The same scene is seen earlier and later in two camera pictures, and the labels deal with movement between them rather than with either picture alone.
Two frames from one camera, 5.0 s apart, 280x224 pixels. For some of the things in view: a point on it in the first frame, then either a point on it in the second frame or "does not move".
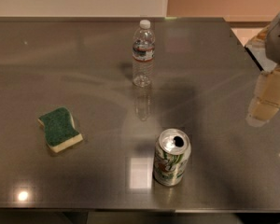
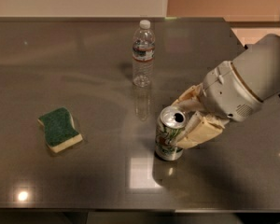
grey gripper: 278,42 -> 229,92
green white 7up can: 173,152 -> 172,119
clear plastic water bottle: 143,54 does not move
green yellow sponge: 60,130 does not move
